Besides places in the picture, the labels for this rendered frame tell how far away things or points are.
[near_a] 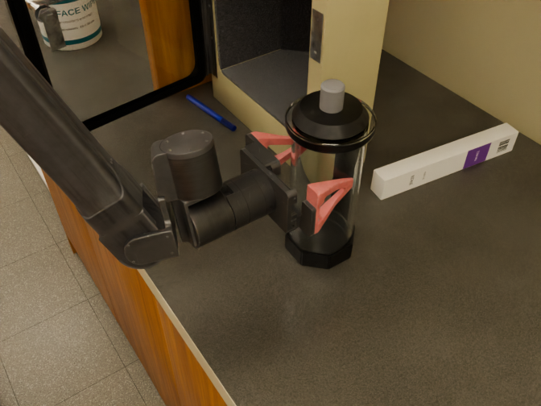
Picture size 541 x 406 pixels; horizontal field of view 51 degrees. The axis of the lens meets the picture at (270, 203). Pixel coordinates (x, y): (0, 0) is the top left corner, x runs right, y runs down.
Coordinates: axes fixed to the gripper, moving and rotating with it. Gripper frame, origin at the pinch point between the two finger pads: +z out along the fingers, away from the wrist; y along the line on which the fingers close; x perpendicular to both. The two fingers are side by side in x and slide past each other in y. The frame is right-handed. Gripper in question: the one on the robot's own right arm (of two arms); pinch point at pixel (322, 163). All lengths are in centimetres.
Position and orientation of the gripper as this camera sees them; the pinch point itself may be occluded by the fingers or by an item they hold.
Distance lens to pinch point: 72.0
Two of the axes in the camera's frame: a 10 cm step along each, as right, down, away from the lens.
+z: 8.3, -3.9, 4.1
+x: 0.0, 7.2, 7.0
